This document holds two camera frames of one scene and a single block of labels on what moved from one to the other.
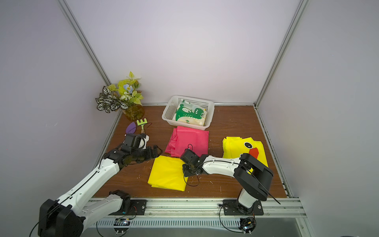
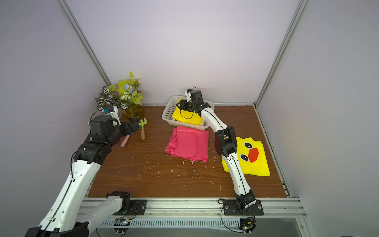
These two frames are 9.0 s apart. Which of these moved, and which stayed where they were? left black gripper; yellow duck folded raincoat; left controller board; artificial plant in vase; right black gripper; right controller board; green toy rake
Moved: right black gripper; left black gripper
Stayed: right controller board; green toy rake; yellow duck folded raincoat; artificial plant in vase; left controller board
